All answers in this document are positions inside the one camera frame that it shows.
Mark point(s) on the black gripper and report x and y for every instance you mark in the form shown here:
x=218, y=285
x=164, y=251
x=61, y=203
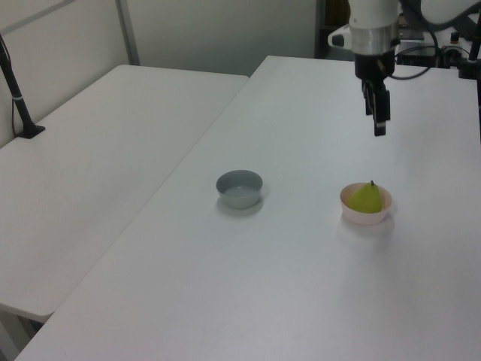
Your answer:
x=372, y=65

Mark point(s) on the grey partition post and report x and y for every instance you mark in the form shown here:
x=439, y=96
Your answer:
x=127, y=34

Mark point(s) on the green pear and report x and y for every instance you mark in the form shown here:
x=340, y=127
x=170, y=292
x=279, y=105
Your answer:
x=366, y=199

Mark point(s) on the grey plastic bowl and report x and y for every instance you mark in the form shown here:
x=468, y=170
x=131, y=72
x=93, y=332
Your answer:
x=238, y=195

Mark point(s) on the white side table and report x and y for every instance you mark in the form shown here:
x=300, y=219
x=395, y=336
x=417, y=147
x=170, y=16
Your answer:
x=94, y=169

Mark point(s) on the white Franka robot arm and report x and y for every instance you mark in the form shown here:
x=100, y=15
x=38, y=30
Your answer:
x=374, y=22

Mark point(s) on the pink plastic bowl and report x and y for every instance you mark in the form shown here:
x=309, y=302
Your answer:
x=360, y=218

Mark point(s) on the yellow background panel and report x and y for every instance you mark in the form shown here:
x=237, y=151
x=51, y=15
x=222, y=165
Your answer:
x=336, y=13

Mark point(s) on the small black red device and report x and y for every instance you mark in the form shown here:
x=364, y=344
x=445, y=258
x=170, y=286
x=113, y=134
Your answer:
x=455, y=37

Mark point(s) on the black camera stand pole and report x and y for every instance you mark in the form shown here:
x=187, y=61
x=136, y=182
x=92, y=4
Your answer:
x=17, y=97
x=469, y=60

